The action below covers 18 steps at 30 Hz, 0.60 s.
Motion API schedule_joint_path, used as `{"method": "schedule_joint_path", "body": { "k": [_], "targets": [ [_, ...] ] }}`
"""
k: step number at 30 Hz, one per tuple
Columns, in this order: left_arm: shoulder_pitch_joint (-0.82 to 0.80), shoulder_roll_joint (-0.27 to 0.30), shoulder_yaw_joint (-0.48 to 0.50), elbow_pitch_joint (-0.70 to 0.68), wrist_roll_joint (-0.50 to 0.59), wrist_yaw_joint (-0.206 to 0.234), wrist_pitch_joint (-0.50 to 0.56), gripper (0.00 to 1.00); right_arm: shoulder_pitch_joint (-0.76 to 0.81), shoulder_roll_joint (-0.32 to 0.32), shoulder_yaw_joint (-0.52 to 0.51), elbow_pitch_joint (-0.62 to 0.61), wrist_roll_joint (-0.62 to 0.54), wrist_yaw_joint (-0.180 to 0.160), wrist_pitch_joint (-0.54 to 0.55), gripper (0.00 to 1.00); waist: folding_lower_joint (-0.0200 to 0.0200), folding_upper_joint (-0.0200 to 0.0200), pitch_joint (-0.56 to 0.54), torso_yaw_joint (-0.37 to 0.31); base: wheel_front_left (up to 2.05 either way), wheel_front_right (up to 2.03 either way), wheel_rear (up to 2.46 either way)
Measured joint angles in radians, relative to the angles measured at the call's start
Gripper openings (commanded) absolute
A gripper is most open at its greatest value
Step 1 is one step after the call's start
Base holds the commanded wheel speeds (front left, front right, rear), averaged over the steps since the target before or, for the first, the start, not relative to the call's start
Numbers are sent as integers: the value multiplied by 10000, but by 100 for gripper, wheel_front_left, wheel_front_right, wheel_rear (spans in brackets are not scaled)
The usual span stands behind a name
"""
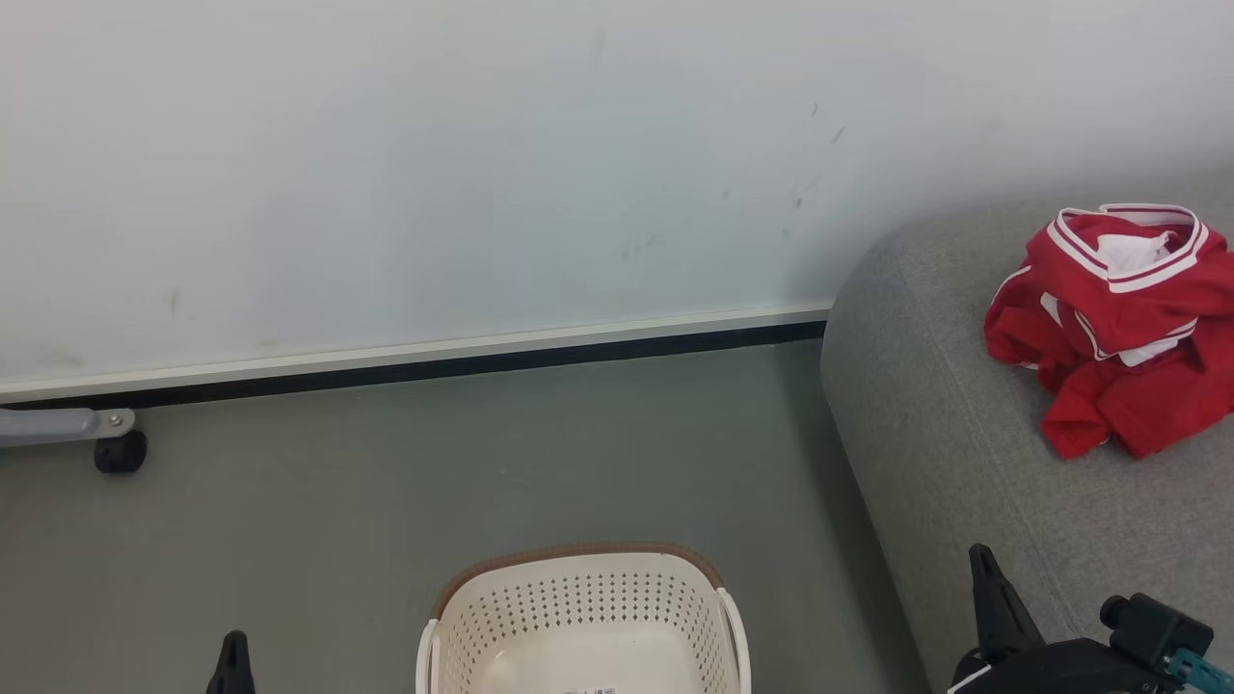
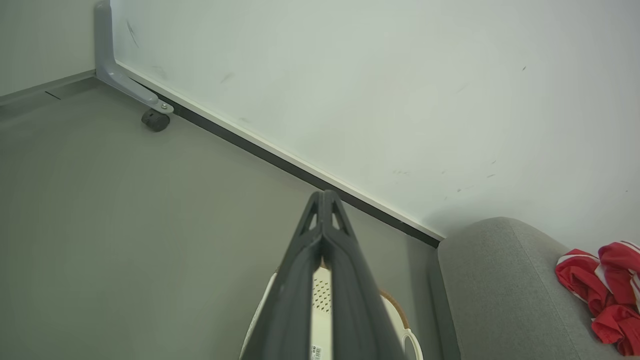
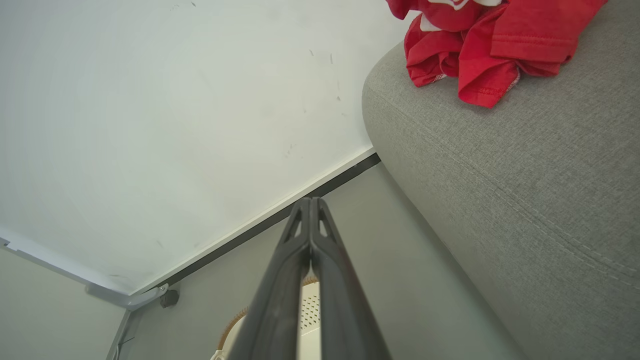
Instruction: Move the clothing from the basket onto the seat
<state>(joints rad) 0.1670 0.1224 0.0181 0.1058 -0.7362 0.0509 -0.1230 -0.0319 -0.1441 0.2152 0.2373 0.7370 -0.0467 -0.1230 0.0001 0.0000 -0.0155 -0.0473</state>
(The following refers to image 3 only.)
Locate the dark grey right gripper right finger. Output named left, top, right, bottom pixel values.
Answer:
left=310, top=196, right=392, bottom=360

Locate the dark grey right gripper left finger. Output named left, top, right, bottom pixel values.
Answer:
left=227, top=197, right=313, bottom=360

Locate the red t-shirt white print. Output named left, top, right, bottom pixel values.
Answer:
left=385, top=0, right=610, bottom=109

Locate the cream perforated plastic laundry basket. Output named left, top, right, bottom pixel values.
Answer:
left=210, top=275, right=322, bottom=360

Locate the white and black baseboard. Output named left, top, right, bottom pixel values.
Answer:
left=127, top=145, right=382, bottom=297

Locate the black caster wheel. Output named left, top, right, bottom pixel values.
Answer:
left=159, top=288, right=181, bottom=309

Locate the grey fabric sofa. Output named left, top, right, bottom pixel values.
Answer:
left=361, top=0, right=640, bottom=360

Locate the grey metal frame leg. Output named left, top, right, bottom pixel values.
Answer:
left=0, top=237, right=171, bottom=360

